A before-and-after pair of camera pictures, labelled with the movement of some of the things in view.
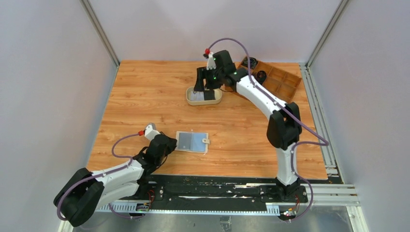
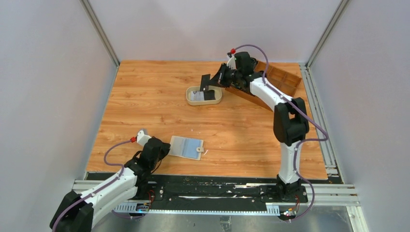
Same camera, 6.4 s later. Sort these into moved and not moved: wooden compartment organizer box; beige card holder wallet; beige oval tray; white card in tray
Moved: beige card holder wallet
Not moved: wooden compartment organizer box; white card in tray; beige oval tray
